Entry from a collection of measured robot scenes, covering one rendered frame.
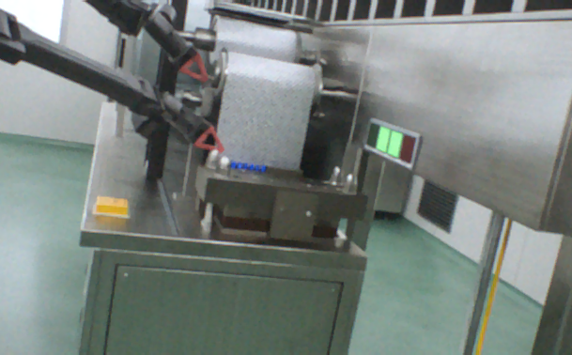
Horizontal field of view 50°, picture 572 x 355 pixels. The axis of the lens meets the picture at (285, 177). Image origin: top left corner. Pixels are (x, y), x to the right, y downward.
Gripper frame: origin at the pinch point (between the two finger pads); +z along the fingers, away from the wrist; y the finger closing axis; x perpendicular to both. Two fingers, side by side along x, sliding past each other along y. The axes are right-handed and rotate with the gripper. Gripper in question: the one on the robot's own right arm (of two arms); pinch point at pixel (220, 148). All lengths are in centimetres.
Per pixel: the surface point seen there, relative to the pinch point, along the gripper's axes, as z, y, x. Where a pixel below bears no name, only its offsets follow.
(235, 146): 2.6, 0.3, 2.9
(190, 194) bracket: 3.5, -7.8, -15.1
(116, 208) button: -13.1, 13.4, -25.0
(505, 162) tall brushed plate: 19, 74, 29
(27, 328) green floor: 12, -112, -117
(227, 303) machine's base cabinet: 18.2, 25.5, -25.5
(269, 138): 8.1, 0.3, 10.2
